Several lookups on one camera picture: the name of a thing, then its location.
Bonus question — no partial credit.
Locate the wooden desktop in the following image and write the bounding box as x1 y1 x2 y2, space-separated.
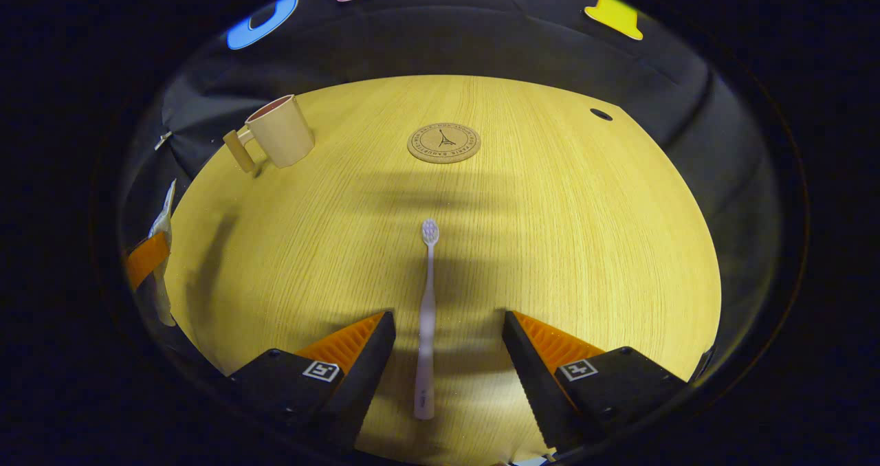
164 74 723 465

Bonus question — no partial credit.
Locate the white toothpaste tube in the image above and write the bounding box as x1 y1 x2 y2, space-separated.
148 179 178 327

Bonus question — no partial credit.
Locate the round cork coaster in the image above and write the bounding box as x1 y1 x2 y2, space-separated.
407 122 482 164

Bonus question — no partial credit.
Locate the beige cup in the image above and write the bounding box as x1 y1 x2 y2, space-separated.
223 94 316 174

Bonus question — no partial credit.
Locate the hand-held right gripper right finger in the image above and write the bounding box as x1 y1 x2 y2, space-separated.
502 310 688 453

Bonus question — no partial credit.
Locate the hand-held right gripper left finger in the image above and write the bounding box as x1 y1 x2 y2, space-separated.
227 311 397 453

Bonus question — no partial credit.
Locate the pale pink toothbrush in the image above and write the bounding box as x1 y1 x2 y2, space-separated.
414 219 441 421

